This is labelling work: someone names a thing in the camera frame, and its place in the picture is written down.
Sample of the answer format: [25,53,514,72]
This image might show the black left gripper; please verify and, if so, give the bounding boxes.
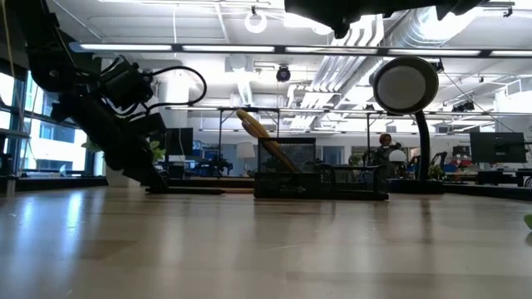
[49,92,170,194]

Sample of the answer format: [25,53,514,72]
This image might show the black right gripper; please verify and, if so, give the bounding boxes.
[284,0,487,41]

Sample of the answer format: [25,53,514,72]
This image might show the black pen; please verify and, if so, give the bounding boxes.
[144,187,228,196]

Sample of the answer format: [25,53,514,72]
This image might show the yellow-handled scissors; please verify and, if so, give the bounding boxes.
[235,109,298,174]

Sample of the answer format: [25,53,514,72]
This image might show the black mesh desk organizer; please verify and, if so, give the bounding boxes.
[254,137,390,202]

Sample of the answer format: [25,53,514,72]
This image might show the green plant in white pot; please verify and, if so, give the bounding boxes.
[81,139,166,189]

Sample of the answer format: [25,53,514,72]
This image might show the black computer monitor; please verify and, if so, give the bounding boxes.
[470,131,528,164]
[165,127,195,158]

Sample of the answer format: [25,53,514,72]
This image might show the white shade table lamp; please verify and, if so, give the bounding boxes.
[235,141,257,178]

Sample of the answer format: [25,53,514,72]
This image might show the round desk lamp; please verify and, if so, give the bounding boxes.
[372,56,445,195]

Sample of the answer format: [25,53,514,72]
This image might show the long ceiling light bar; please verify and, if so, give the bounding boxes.
[68,41,532,58]

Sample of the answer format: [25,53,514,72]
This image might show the person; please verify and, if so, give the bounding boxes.
[367,132,402,167]

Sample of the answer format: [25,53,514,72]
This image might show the white ceiling ring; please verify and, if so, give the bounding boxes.
[244,7,268,35]

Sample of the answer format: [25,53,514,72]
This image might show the silver ventilation duct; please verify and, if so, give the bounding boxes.
[340,6,506,86]

